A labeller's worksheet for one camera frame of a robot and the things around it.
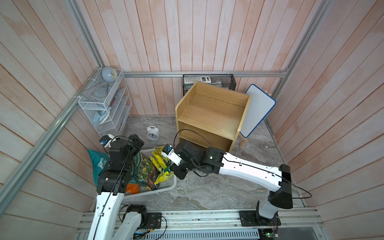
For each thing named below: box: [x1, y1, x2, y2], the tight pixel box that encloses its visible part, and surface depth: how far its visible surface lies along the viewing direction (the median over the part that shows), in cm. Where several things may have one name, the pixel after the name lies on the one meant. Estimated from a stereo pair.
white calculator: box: [184, 76, 212, 85], surface depth 92 cm
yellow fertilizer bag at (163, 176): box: [154, 171, 174, 186], surface depth 67 cm
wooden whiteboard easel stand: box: [238, 131, 248, 148], surface depth 99 cm
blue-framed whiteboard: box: [239, 84, 277, 138], surface depth 87 cm
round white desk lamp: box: [101, 67, 117, 83], surface depth 82 cm
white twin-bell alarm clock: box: [146, 125, 160, 141], surface depth 103 cm
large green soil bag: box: [126, 151, 160, 195], surface depth 76 cm
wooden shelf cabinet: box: [175, 81, 252, 153], surface depth 81 cm
